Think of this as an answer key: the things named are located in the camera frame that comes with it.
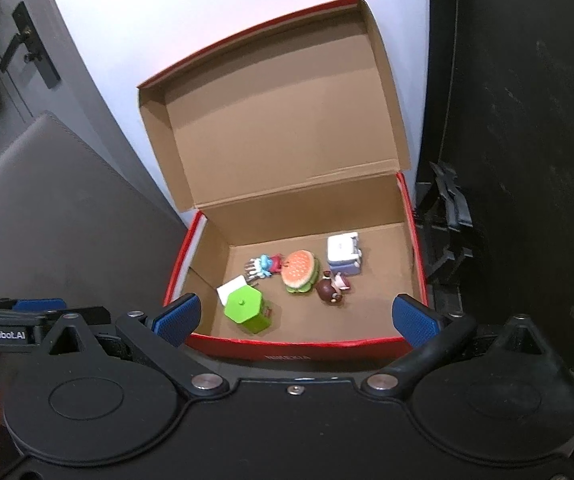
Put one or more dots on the brown figurine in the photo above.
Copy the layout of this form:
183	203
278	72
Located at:
328	290

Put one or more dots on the white wall charger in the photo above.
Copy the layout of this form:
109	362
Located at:
229	290

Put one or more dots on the burger toy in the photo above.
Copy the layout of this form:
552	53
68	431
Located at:
298	270

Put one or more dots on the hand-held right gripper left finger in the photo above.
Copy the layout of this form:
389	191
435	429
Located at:
177	317

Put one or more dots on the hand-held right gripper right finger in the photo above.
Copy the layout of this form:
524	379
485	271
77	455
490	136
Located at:
412	322

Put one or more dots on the green hexagonal box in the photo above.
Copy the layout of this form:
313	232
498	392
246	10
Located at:
242	305

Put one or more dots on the black monitor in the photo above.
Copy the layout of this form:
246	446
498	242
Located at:
527	160

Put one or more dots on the blue and red figurine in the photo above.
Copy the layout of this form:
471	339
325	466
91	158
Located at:
266	264

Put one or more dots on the grey leather desk mat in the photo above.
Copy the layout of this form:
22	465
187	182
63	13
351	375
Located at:
67	220

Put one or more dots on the red cardboard shoe box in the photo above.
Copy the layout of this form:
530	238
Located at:
277	135

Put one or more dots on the white and blue cube toy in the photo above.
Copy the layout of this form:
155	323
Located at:
343	252

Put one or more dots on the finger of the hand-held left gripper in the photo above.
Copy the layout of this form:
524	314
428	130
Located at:
92	317
39	304

